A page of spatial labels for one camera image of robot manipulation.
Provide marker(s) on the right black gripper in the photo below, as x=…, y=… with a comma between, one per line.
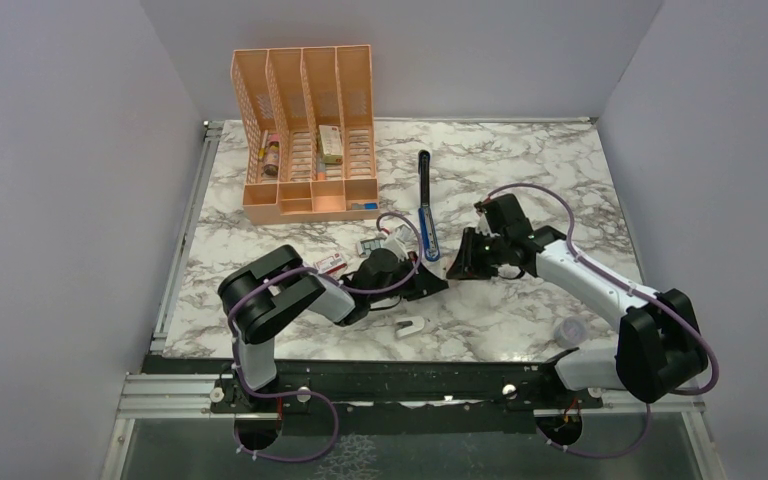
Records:
x=467, y=265

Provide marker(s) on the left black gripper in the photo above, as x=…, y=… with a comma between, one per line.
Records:
x=424, y=284

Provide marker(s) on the staple tray with staples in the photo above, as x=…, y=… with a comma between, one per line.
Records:
x=366, y=247

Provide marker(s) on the red staple box sleeve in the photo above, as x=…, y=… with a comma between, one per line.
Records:
x=330, y=264

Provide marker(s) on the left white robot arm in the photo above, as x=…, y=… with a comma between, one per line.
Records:
x=261, y=299

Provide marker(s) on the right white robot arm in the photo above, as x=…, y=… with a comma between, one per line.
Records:
x=659, y=345

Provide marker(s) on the clear plastic cup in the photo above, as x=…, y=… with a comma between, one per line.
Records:
x=571, y=332

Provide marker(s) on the yellow box in organizer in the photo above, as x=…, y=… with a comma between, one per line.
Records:
x=330, y=144

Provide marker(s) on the orange desk organizer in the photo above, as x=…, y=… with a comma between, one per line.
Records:
x=291, y=91

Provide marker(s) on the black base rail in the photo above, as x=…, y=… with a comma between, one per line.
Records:
x=320, y=397

